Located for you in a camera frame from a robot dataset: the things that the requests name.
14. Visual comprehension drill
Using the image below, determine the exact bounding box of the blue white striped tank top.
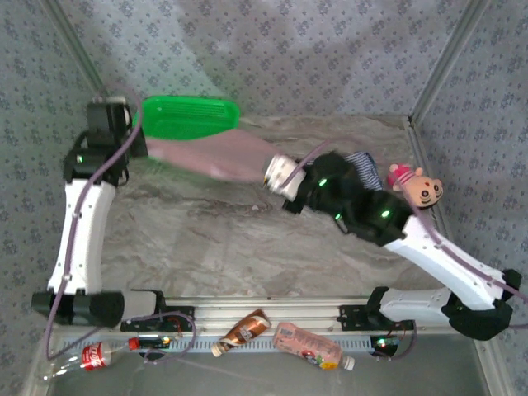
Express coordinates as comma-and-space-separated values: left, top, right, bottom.
344, 151, 384, 191

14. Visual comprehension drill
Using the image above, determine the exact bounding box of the pink ribbed tank top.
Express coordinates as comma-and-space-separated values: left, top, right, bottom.
146, 130, 277, 185

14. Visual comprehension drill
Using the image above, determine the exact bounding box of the pink plush toy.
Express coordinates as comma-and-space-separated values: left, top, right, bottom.
386, 163, 445, 210

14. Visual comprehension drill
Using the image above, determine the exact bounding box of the green plastic basket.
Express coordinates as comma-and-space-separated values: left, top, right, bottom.
139, 95, 241, 141

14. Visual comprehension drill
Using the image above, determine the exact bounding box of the small black controller board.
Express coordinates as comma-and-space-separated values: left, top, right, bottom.
138, 336, 172, 350
369, 334, 401, 358

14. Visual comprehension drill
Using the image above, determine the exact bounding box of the pink drink bottle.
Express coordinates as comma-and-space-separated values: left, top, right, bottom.
272, 321, 356, 371

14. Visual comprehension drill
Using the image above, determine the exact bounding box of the brown drink bottle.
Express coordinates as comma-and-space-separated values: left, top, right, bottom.
210, 308, 272, 358

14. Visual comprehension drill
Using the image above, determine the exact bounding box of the clear cola bottle red label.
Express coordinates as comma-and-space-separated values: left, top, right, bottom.
39, 337, 141, 383

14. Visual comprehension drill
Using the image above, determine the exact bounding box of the aluminium corner post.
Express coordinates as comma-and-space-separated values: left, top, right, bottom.
407, 0, 495, 125
39, 0, 108, 98

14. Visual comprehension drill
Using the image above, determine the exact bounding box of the aluminium table side rail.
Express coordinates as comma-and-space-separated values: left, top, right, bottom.
408, 119, 474, 302

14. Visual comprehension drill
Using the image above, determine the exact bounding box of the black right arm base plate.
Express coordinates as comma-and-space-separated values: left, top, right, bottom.
338, 304, 416, 332

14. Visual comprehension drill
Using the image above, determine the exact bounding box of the aluminium front rail frame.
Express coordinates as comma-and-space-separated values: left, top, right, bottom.
43, 295, 494, 335

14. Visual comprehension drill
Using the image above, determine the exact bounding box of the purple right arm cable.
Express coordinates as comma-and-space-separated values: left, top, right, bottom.
288, 138, 528, 362

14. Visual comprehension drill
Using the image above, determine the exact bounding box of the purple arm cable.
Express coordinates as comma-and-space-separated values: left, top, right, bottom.
288, 138, 528, 362
43, 84, 197, 366

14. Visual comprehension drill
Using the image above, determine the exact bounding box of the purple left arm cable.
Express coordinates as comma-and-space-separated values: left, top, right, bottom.
43, 84, 197, 366

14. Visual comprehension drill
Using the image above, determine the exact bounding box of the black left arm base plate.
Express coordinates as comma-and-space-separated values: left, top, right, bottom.
119, 304, 196, 333

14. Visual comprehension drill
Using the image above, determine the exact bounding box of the grey slotted cable duct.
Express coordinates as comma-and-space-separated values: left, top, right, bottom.
59, 334, 399, 356

